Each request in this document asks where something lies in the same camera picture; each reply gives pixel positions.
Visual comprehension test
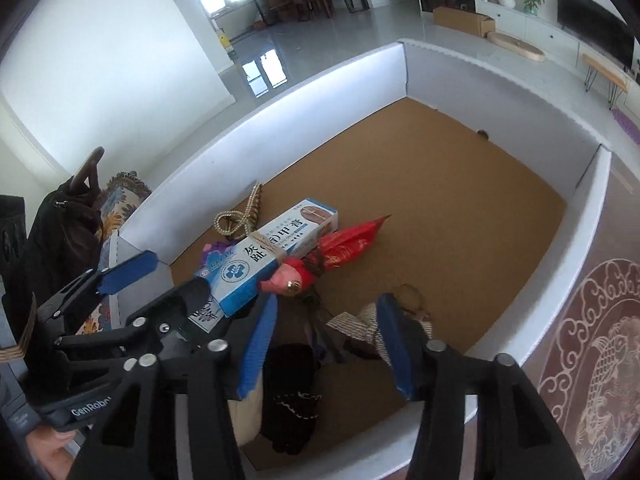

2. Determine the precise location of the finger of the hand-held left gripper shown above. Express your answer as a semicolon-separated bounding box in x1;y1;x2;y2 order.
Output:
52;279;237;358
36;250;160;328

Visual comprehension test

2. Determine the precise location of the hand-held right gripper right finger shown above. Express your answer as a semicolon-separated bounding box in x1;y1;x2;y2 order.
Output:
375;292;587;480

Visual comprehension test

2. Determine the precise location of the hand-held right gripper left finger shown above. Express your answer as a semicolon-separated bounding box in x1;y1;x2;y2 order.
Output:
65;294;280;480

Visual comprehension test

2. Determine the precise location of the rhinestone bow hair claw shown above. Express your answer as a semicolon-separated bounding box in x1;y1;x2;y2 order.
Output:
325;302;431;361

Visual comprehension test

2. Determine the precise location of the black velvet scrunchie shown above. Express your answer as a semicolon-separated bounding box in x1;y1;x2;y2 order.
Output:
260;342;323;456

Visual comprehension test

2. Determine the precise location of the purple and teal toy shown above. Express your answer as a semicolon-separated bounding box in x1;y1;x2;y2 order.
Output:
200;241;236;268

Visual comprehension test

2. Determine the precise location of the blue and white carton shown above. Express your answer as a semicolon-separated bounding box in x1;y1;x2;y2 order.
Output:
194;197;340;333

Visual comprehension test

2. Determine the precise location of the large white cardboard box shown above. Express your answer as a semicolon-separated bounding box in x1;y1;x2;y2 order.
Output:
97;37;613;471

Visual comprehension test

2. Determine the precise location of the person's left hand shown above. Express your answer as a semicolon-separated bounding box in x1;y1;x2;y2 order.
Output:
27;427;81;480

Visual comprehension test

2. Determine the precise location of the dark brown bag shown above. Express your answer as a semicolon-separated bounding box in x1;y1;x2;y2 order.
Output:
27;147;106;311

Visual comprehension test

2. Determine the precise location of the tan rubber band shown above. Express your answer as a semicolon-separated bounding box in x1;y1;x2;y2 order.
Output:
250;230;296;266

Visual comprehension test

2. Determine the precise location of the purple yoga mat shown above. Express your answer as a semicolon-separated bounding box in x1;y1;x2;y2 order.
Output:
612;107;640;146

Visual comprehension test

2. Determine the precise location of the round tan floor mat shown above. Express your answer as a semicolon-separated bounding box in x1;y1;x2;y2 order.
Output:
487;31;547;63

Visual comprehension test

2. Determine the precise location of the brown cardboard box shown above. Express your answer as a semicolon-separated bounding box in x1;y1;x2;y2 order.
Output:
432;6;496;38

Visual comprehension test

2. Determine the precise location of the wooden bench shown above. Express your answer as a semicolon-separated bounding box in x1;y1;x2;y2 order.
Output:
582;55;630;110

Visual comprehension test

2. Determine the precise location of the white television cabinet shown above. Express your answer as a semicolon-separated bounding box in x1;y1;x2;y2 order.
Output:
472;0;640;76

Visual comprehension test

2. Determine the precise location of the black television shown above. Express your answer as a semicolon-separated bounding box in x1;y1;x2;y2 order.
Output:
556;0;636;70

